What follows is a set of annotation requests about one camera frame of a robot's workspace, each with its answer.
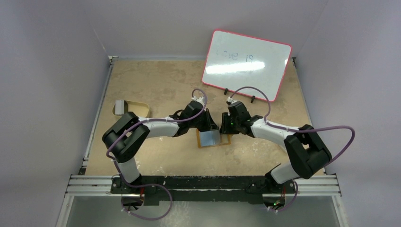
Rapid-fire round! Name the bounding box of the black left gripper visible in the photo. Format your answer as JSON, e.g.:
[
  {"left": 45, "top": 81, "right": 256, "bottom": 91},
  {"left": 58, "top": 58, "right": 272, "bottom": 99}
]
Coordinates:
[{"left": 189, "top": 109, "right": 218, "bottom": 133}]

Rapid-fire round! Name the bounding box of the orange leather card holder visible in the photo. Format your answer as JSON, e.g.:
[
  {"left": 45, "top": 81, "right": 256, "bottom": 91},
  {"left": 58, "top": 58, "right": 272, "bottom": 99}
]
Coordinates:
[{"left": 196, "top": 130, "right": 231, "bottom": 148}]

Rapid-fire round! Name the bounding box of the grey credit card stack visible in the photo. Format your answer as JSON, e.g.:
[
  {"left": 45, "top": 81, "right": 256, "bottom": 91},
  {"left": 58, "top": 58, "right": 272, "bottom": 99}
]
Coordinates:
[{"left": 114, "top": 100, "right": 125, "bottom": 116}]

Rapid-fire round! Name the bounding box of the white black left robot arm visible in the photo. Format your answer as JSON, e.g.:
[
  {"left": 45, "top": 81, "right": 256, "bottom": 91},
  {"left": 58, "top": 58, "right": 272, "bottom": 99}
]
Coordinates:
[{"left": 102, "top": 101, "right": 219, "bottom": 193}]

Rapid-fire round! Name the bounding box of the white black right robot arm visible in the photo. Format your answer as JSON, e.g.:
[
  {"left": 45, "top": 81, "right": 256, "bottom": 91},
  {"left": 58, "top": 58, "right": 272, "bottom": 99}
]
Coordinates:
[{"left": 220, "top": 99, "right": 332, "bottom": 192}]

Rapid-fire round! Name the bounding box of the pink framed whiteboard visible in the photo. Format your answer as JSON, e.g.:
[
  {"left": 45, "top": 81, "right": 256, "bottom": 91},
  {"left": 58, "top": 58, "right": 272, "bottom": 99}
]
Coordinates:
[{"left": 201, "top": 30, "right": 292, "bottom": 102}]

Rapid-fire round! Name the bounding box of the beige oval tray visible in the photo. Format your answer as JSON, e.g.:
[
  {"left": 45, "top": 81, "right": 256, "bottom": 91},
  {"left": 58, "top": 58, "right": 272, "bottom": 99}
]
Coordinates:
[{"left": 112, "top": 100, "right": 150, "bottom": 118}]

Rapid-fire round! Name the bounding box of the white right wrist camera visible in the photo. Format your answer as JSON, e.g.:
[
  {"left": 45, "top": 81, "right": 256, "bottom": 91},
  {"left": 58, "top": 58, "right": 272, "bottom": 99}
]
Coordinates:
[{"left": 226, "top": 96, "right": 238, "bottom": 105}]

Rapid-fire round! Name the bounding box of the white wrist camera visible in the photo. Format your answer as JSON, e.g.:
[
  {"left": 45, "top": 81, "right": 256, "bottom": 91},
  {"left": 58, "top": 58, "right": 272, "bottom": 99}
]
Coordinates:
[
  {"left": 226, "top": 96, "right": 238, "bottom": 105},
  {"left": 192, "top": 96, "right": 207, "bottom": 106}
]

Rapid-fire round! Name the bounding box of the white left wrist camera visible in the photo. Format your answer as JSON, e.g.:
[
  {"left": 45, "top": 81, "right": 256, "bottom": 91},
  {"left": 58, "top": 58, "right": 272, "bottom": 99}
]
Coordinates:
[{"left": 192, "top": 96, "right": 207, "bottom": 106}]

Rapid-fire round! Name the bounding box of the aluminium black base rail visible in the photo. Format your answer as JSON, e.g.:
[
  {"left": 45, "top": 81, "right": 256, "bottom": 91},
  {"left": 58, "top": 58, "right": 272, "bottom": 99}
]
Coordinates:
[{"left": 66, "top": 175, "right": 341, "bottom": 207}]

